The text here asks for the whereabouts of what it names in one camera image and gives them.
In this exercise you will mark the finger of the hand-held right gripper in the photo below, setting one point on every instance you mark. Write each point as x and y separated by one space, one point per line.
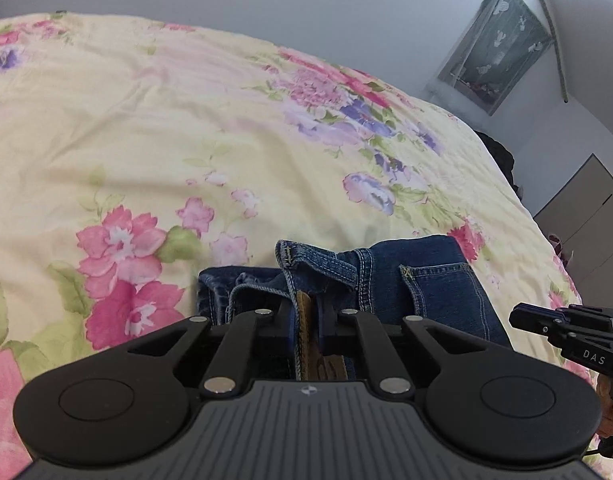
536 321

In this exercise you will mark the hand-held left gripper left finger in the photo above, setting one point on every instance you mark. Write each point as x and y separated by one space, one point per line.
282 324

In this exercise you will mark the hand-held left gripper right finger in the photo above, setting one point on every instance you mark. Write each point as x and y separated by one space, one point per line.
328 331

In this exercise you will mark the blue denim pants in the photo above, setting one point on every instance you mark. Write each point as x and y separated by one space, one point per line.
426 290

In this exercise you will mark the person's right hand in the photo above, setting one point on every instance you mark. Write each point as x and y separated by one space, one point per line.
610 405

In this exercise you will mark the grey wardrobe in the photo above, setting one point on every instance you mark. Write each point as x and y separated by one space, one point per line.
584 215

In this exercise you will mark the black jacket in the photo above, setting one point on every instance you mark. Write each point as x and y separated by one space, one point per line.
499 157

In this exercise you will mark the floral yellow bed quilt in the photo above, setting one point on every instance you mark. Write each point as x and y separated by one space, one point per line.
161 150

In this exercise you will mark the grey patterned window curtain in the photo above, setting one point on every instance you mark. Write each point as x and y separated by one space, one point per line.
494 45

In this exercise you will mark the grey curtain rod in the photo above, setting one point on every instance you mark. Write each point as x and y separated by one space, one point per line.
549 20

